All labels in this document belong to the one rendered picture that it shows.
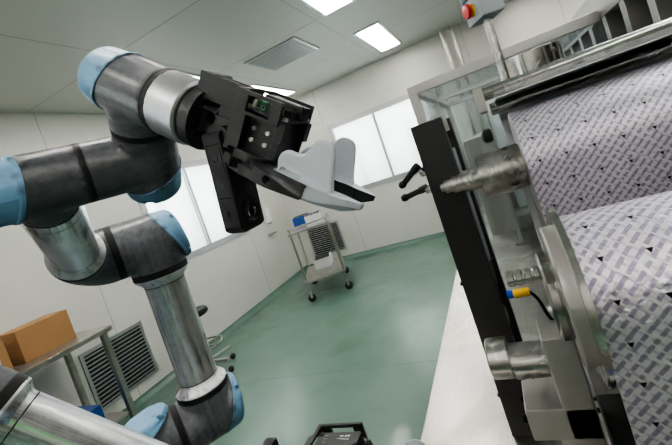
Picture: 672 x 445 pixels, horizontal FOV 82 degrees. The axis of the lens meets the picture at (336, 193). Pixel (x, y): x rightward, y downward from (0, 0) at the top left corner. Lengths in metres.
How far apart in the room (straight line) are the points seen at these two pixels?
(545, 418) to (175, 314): 0.72
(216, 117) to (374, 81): 5.72
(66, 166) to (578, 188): 0.60
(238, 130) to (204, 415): 0.74
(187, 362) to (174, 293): 0.16
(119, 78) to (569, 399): 0.55
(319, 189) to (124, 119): 0.26
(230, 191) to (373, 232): 5.93
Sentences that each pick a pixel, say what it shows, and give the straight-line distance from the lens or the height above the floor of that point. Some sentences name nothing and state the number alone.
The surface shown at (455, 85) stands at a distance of 1.34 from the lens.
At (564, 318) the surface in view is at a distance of 0.36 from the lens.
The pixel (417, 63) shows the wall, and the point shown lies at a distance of 6.00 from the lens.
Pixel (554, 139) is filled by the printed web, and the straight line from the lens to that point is 0.54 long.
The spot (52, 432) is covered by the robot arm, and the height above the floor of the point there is 1.22.
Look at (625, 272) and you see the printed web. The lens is 0.33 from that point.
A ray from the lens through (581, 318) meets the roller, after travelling 0.34.
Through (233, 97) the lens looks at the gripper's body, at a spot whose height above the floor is 1.52.
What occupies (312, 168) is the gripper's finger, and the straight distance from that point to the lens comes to 0.36.
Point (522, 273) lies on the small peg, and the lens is 0.38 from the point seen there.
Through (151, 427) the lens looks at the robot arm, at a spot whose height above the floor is 1.04.
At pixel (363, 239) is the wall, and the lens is 6.41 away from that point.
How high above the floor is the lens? 1.41
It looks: 3 degrees down
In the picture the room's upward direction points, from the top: 19 degrees counter-clockwise
